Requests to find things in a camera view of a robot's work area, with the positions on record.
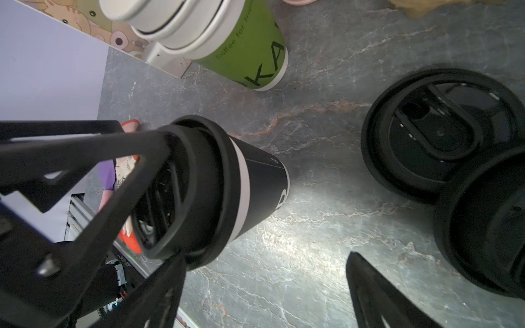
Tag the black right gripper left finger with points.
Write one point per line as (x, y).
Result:
(153, 303)

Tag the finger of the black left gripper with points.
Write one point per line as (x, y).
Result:
(43, 282)
(22, 129)

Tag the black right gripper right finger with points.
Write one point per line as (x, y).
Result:
(377, 302)

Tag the purple pink trowel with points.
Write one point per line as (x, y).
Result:
(107, 176)

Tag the black cup lid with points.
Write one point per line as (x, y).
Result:
(421, 129)
(478, 222)

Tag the cartoon animal paper bag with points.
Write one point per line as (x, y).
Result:
(88, 17)

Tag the green paper cup stack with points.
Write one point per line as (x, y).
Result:
(239, 40)

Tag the brown pulp cup carrier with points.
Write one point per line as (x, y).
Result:
(416, 9)

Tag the pink metal bucket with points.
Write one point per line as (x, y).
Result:
(299, 2)

